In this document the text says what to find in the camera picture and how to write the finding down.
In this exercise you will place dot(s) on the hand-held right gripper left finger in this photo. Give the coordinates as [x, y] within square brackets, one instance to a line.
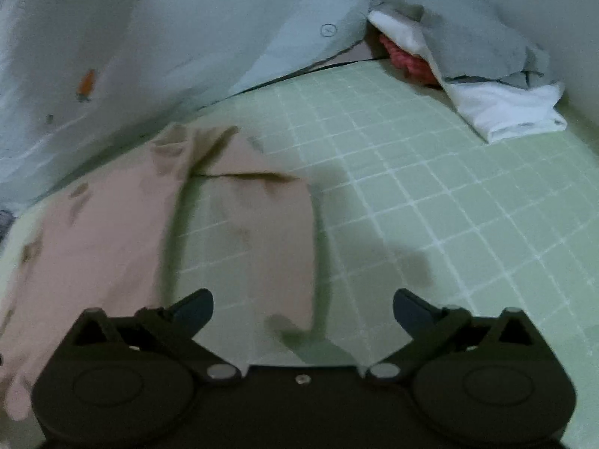
[197, 307]

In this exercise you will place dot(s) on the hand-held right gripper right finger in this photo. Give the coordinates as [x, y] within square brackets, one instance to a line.
[408, 308]

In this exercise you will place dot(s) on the pale pink garment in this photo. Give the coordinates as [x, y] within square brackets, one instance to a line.
[93, 243]

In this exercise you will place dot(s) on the green grid cutting mat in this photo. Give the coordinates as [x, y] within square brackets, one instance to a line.
[421, 196]

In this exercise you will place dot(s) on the white cloth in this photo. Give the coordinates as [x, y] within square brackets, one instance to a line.
[505, 105]

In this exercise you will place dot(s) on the red cloth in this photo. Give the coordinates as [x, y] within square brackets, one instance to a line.
[412, 61]

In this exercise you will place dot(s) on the grey cloth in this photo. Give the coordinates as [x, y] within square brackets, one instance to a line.
[472, 32]

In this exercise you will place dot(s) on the light blue carrot print blanket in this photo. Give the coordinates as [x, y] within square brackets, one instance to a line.
[196, 23]

